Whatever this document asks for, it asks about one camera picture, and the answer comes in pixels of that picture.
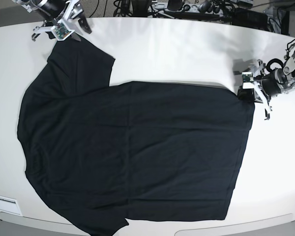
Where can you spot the white power strip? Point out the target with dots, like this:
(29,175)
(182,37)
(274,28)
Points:
(190,10)

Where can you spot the white label on table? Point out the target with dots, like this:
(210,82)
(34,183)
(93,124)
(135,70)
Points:
(10,206)

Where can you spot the black box behind table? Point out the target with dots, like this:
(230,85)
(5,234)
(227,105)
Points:
(249,19)

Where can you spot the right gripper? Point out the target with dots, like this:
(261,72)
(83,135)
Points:
(60,11)

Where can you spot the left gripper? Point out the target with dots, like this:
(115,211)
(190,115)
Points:
(262,76)

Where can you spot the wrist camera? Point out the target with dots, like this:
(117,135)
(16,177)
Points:
(60,32)
(247,80)

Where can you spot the black chair back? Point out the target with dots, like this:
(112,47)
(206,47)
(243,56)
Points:
(140,8)

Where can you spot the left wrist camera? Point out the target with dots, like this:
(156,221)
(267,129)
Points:
(247,80)

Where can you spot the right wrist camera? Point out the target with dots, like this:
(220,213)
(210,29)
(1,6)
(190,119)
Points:
(60,32)

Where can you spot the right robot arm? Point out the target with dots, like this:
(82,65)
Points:
(26,5)

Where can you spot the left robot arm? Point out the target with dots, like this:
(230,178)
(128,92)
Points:
(284,73)

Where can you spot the black T-shirt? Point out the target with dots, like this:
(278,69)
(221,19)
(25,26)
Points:
(100,155)

